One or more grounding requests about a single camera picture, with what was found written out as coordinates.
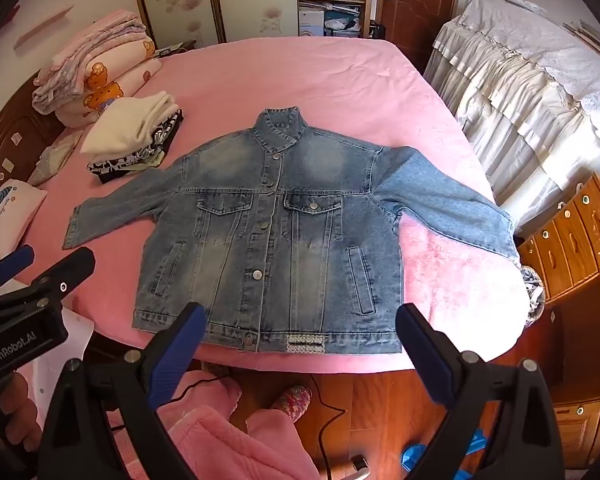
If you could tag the blue denim jacket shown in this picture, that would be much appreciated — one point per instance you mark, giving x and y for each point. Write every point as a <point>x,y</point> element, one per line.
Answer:
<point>280,240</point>

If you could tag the folded pink striped quilt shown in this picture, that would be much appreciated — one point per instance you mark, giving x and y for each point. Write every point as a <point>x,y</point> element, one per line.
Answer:
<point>95,30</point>

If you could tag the white dotted paper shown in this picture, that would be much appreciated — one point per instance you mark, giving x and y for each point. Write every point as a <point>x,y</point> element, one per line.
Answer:
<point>75,330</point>

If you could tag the silver patterned bag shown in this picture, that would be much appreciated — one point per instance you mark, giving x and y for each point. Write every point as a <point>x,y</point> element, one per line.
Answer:
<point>532,295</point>

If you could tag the person's left hand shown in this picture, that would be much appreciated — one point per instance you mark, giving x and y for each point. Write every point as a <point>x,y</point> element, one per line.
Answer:
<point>20,410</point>

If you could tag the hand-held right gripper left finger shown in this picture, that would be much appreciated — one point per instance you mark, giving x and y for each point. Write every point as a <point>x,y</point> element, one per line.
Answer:
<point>180,350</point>

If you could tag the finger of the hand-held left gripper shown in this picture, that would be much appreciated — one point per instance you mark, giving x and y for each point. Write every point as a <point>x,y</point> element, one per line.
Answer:
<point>70,267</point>
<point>10,265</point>

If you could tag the beige folded cloth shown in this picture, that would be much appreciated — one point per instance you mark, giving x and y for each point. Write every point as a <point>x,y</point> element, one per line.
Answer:
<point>55,155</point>

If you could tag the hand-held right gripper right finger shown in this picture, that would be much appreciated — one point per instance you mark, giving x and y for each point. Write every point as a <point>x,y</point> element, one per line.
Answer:
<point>425,355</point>

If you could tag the wooden headboard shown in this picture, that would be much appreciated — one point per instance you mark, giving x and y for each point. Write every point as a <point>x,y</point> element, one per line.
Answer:
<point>15,135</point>

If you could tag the cream folded garment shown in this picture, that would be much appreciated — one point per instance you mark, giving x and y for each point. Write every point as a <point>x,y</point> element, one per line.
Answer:
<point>130,120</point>

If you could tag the black white patterned garment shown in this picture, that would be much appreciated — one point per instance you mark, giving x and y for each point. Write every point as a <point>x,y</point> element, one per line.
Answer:
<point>125,160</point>

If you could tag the blue slipper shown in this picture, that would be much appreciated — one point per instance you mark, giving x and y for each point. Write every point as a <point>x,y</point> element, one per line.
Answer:
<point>414,455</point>
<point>474,441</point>

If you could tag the light green folded garment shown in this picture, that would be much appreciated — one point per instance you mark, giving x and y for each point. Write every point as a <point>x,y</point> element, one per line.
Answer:
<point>147,161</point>

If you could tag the wooden drawer cabinet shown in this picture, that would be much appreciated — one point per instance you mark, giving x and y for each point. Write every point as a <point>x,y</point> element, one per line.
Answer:
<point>580,260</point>

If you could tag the bear print quilt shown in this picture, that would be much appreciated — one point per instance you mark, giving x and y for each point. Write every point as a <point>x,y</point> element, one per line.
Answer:
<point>105,90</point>

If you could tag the white printed pillow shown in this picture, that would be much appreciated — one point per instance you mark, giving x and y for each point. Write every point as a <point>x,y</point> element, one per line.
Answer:
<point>7,210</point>

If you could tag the pink patterned slipper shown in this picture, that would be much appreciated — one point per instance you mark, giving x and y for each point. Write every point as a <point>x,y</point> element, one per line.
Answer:
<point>292,402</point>

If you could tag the brown wooden door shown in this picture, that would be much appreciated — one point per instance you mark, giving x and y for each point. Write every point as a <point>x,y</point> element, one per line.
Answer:
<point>420,0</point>

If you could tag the cluttered shelf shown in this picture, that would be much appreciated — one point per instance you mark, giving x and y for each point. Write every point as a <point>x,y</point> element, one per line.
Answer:
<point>330,15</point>

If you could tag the floral door wardrobe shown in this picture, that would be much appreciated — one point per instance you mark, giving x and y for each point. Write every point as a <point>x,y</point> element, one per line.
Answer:
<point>205,0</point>

